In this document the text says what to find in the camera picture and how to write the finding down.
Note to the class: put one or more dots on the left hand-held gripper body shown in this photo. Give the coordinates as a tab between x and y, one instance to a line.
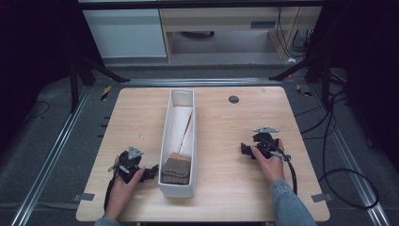
130	161

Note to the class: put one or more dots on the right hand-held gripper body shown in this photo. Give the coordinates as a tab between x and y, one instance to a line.
266	141

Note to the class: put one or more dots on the long white storage box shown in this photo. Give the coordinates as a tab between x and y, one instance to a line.
178	132

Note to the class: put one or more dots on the person's right hand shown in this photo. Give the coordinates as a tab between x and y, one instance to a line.
271	166

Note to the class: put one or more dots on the person's left hand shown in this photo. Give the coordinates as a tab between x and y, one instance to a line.
122	191

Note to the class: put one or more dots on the grey tape piece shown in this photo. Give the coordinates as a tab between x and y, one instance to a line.
84	196
322	197

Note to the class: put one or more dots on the yellow black tape strip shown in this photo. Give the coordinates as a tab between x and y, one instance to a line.
106	93
302	90

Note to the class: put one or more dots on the black metal stand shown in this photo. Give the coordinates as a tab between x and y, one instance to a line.
316	69
84	75

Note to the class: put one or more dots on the white cabinet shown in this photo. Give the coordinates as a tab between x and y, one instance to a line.
125	33

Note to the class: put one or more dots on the light wooden desk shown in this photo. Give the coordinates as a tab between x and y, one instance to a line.
219	19

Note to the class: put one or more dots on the aluminium floor rail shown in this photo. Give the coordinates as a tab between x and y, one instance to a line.
47	163
354	163

